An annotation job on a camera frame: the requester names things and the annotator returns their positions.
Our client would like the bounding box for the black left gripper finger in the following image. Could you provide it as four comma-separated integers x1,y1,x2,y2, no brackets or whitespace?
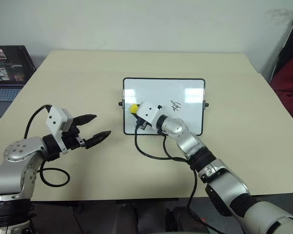
72,113,98,128
84,130,112,150

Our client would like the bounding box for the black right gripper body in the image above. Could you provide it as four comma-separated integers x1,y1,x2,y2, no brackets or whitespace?
134,116,152,131

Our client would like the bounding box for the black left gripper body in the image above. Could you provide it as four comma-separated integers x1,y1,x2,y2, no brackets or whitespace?
61,122,86,151

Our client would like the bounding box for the yellow whiteboard eraser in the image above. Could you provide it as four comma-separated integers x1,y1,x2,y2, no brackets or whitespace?
128,103,141,115

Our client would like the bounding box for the black-framed small whiteboard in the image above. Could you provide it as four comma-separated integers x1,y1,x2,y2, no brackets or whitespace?
118,78,209,136

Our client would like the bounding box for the open laptop computer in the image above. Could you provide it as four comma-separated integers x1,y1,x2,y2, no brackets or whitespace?
0,45,37,118

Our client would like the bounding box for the red cloth bag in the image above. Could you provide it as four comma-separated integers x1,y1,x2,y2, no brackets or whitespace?
269,50,293,122

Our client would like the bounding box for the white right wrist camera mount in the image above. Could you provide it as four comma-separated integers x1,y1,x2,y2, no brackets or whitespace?
136,101,162,125

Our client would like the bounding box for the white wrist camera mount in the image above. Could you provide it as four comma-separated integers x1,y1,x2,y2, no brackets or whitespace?
136,101,162,125
45,106,74,155

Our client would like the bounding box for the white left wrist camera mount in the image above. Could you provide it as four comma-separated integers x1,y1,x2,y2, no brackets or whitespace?
45,106,74,155

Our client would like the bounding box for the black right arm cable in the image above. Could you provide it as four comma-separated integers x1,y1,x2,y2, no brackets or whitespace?
134,120,221,234

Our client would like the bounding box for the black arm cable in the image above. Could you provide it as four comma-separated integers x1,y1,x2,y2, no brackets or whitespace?
134,120,221,234
23,104,71,187

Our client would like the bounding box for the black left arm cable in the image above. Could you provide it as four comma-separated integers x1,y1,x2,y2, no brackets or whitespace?
23,104,71,187

